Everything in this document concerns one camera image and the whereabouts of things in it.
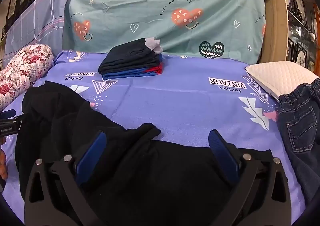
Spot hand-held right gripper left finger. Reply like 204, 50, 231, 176
24, 130, 108, 226

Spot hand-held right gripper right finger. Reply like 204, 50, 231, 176
208, 129, 292, 226

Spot black pants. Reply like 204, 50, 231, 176
98, 38, 163, 75
14, 81, 307, 226

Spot folded black pants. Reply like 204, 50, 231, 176
98, 38, 163, 75

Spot person's left hand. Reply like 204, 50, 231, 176
0, 138, 8, 180

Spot floral bolster pillow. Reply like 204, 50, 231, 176
0, 44, 55, 112

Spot dark blue jeans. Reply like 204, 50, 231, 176
276, 82, 320, 206

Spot folded blue garment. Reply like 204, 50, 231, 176
102, 60, 164, 80

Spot white quilted pillow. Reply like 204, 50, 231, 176
245, 60, 320, 104

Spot grey plaid cloth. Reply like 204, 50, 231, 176
4, 0, 73, 66

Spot folded red garment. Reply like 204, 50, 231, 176
142, 64, 164, 75

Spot grey cloth piece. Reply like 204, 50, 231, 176
145, 37, 163, 54

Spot teal heart printed sheet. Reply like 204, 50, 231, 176
62, 0, 266, 64

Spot wooden display cabinet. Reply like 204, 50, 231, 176
252, 0, 320, 76

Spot white decorative plate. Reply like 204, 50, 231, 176
295, 0, 307, 19

